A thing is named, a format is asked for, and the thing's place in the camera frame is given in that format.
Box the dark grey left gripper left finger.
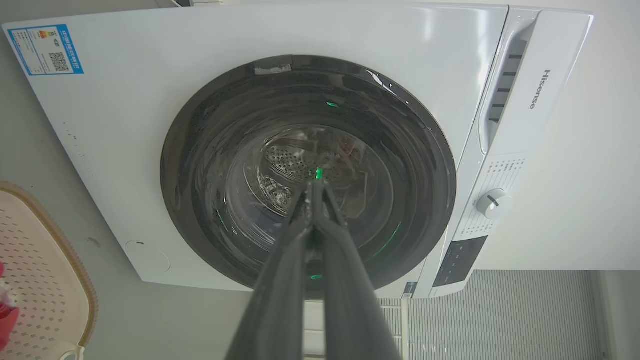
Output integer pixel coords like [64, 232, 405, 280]
[224, 181, 315, 360]

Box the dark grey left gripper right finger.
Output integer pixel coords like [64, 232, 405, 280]
[311, 181, 402, 360]

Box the beige perforated laundry basket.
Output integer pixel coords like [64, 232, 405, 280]
[0, 181, 99, 360]

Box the round dark washing machine door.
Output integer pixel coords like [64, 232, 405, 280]
[160, 55, 457, 300]

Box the white washing machine dial knob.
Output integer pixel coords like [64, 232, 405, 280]
[476, 188, 513, 220]

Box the white front-load washing machine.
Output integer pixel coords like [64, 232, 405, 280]
[2, 4, 595, 300]

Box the red clothing item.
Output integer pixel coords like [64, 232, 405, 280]
[0, 261, 20, 351]

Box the white detergent drawer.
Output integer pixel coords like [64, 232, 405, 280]
[478, 7, 595, 156]

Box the blue energy label sticker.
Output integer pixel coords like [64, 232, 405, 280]
[6, 24, 85, 77]

